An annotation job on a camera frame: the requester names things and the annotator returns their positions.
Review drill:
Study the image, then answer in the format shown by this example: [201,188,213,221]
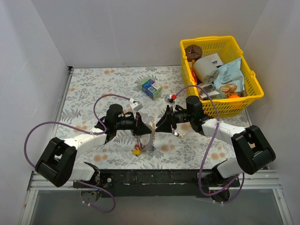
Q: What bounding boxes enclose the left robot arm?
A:
[35,101,154,188]

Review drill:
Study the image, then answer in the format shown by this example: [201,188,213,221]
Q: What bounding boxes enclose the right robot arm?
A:
[156,96,276,186]

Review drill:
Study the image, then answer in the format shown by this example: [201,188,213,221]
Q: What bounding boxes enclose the black key tag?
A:
[172,130,180,137]

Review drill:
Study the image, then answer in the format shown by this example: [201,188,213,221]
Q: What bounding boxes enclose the clear plastic bag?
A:
[198,83,219,100]

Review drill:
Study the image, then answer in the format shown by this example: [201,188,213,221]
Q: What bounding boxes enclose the orange snack box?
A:
[190,69,197,85]

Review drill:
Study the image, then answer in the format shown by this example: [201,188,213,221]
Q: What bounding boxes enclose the floral tablecloth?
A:
[56,66,235,169]

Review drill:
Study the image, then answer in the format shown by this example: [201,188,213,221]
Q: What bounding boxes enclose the green sponge pack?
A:
[140,78,162,100]

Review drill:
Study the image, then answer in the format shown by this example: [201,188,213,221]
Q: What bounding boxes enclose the grey wrapped paper roll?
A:
[192,57,219,84]

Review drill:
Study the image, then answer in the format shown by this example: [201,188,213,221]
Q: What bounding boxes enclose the orange ball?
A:
[228,95,240,99]

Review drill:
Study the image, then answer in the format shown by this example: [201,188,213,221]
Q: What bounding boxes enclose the cassava chips bag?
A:
[213,58,244,97]

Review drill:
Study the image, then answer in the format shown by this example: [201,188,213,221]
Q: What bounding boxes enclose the white blue box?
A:
[206,53,224,68]

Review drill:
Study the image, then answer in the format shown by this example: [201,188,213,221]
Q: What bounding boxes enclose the brown paper cup stack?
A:
[185,45,203,62]

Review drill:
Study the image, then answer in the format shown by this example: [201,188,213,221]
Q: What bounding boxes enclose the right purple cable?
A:
[174,85,245,204]

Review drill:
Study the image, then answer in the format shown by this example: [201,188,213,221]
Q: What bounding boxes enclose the purple cable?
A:
[24,94,135,213]
[174,85,245,204]

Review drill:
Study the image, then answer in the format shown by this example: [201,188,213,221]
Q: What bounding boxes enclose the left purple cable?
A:
[24,94,135,213]

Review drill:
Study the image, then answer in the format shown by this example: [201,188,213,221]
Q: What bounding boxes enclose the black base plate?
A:
[72,168,240,200]

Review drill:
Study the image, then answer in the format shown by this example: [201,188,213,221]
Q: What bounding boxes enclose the aluminium rail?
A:
[20,169,293,225]

